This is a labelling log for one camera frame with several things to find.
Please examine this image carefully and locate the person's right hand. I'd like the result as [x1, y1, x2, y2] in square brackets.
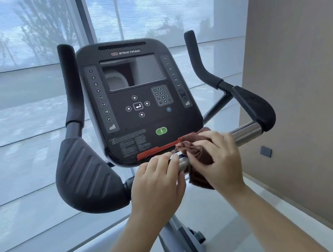
[176, 128, 247, 201]

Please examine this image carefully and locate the person's left hand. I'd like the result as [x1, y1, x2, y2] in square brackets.
[125, 151, 191, 231]

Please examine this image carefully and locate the brown cleaning cloth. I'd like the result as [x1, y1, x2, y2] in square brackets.
[172, 127, 220, 194]

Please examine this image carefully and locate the black exercise bike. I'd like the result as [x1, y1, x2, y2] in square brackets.
[42, 23, 289, 252]

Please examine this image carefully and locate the person's right forearm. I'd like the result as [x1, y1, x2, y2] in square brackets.
[222, 175, 329, 252]

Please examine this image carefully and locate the translucent window blind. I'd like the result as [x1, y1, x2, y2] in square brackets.
[0, 0, 276, 252]

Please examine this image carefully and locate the dark wall socket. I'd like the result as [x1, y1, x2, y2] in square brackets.
[259, 145, 273, 159]

